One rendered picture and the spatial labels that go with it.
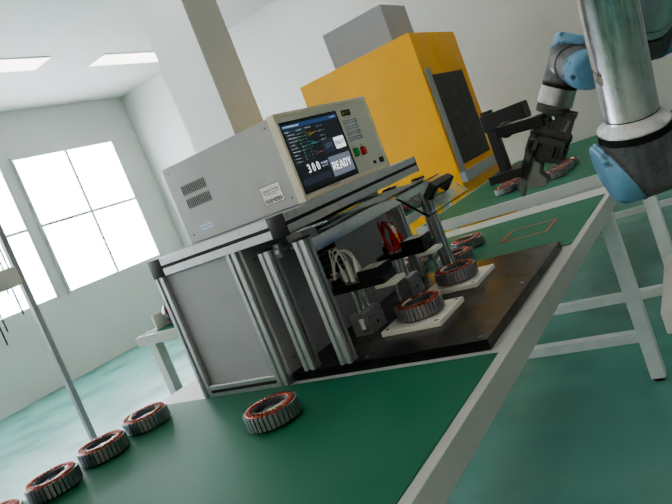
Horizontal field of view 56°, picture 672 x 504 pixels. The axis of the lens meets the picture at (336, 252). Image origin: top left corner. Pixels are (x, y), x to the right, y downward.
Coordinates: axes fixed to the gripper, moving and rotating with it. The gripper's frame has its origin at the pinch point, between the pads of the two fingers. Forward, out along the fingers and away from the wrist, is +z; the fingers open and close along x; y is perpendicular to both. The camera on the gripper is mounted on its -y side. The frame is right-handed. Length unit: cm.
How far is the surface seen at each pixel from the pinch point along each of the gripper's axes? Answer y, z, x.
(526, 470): 19, 102, 36
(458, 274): -8.9, 24.0, -3.9
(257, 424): -23, 37, -68
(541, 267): 9.3, 16.7, -0.6
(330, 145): -44.6, -1.9, -13.4
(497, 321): 8.5, 16.7, -34.4
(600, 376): 31, 95, 101
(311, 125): -48, -7, -18
